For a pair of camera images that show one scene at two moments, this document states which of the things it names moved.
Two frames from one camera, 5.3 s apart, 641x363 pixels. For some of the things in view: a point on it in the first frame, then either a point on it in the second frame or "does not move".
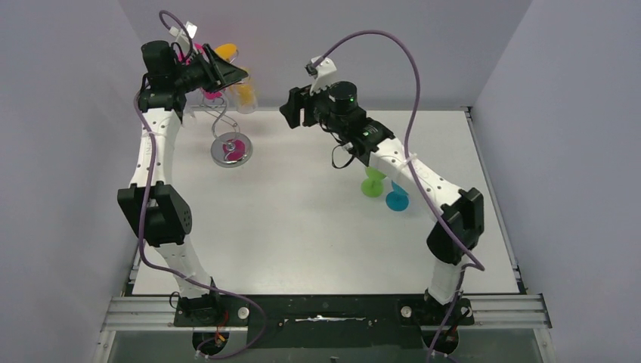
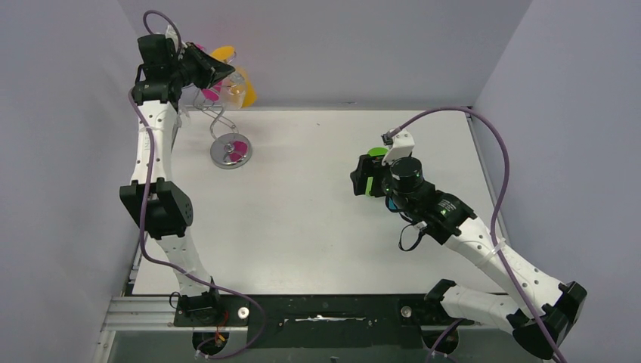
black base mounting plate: x=326 y=321 does not move
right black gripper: x=305 y=107 to x=364 y=174
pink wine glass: x=209 y=94 does not move
